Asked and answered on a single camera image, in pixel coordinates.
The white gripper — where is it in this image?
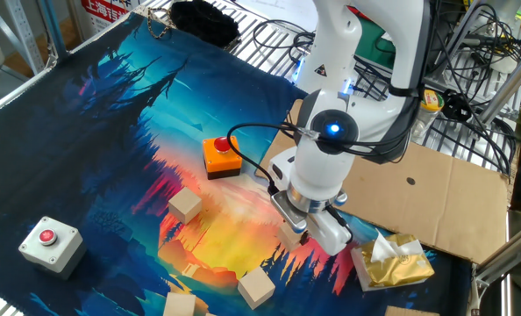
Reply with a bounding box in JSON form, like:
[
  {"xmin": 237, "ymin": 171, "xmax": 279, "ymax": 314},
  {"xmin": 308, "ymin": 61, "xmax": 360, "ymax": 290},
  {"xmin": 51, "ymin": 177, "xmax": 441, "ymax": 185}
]
[{"xmin": 268, "ymin": 147, "xmax": 353, "ymax": 257}]

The metal wrist mounting plate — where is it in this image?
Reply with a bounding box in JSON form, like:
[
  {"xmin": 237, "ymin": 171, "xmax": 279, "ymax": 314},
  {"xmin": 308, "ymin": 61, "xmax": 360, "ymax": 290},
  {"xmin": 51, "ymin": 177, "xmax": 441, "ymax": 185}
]
[{"xmin": 269, "ymin": 188, "xmax": 349, "ymax": 235}]

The gold tissue pack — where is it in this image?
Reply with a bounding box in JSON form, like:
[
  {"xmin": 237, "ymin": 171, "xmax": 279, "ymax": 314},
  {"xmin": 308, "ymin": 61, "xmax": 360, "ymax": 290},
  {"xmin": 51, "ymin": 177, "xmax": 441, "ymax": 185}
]
[{"xmin": 350, "ymin": 228, "xmax": 436, "ymax": 292}]

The orange emergency stop button box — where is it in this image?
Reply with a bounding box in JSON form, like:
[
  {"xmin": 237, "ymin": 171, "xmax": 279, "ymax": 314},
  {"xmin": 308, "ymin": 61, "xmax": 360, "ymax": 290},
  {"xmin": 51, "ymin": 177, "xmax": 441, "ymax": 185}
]
[{"xmin": 202, "ymin": 135, "xmax": 243, "ymax": 181}]

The open cardboard box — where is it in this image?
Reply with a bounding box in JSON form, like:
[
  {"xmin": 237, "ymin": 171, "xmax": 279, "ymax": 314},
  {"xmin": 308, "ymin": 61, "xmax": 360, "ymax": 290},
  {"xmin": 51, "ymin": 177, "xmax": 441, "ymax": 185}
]
[{"xmin": 384, "ymin": 305, "xmax": 440, "ymax": 316}]

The flat brown cardboard sheet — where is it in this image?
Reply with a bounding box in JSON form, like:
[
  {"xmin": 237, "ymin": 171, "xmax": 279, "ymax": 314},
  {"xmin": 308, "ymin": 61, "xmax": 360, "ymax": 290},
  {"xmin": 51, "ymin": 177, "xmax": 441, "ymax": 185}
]
[{"xmin": 255, "ymin": 98, "xmax": 511, "ymax": 265}]

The glass jar yellow lid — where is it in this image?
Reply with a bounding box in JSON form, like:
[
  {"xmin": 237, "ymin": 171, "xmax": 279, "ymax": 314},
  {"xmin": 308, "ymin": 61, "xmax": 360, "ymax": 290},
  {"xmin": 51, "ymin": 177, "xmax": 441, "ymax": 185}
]
[{"xmin": 411, "ymin": 89, "xmax": 446, "ymax": 144}]

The slanted aluminium profile bar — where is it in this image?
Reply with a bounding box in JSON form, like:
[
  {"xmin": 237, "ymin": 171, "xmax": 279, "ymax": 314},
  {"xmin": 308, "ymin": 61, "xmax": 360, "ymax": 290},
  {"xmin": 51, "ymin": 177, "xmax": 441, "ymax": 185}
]
[
  {"xmin": 478, "ymin": 46, "xmax": 521, "ymax": 127},
  {"xmin": 469, "ymin": 219, "xmax": 521, "ymax": 289}
]

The green cutting mat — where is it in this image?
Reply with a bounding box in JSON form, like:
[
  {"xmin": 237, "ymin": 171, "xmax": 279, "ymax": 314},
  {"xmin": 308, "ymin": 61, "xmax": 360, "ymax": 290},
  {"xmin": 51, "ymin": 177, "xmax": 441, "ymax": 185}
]
[{"xmin": 354, "ymin": 15, "xmax": 397, "ymax": 71}]

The black fuzzy bag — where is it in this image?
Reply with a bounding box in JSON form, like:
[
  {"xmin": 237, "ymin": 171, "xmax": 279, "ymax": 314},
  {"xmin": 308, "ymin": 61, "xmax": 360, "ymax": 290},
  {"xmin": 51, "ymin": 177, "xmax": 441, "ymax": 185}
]
[{"xmin": 168, "ymin": 0, "xmax": 242, "ymax": 49}]

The grey box with red button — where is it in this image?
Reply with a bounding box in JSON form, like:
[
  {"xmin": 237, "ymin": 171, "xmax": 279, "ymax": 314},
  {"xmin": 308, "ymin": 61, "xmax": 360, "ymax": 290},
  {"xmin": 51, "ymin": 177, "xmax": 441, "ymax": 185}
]
[{"xmin": 18, "ymin": 215, "xmax": 88, "ymax": 281}]

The colourful forest print mat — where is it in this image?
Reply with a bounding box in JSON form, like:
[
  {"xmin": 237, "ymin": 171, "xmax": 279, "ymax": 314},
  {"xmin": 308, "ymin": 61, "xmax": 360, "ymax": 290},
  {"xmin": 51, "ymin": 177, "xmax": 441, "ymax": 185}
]
[{"xmin": 0, "ymin": 11, "xmax": 472, "ymax": 316}]

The red white printed sign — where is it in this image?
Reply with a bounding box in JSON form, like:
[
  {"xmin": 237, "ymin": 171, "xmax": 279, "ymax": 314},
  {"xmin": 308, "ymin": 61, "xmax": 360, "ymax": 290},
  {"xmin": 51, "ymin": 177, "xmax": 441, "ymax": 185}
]
[{"xmin": 80, "ymin": 0, "xmax": 132, "ymax": 34}]

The perforated grey shelf upright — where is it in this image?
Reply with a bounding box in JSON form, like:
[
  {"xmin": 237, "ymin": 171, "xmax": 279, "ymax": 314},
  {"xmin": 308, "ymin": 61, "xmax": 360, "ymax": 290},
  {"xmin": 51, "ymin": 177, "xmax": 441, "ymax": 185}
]
[{"xmin": 0, "ymin": 0, "xmax": 46, "ymax": 75}]

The tangled black cable bundle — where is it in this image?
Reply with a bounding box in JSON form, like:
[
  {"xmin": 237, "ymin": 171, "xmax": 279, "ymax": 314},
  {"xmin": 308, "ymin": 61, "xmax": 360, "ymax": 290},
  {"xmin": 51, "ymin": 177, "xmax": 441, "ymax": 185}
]
[{"xmin": 431, "ymin": 0, "xmax": 521, "ymax": 176}]

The gold chain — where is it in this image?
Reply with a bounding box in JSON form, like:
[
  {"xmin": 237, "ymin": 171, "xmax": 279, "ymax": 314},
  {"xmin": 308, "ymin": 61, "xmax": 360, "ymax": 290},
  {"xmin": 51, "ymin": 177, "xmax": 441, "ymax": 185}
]
[{"xmin": 145, "ymin": 6, "xmax": 175, "ymax": 40}]

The grey steel post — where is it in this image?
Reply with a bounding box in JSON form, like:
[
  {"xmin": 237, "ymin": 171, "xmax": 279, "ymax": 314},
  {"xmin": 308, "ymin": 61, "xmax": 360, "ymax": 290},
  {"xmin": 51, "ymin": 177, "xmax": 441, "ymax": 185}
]
[{"xmin": 39, "ymin": 0, "xmax": 68, "ymax": 61}]

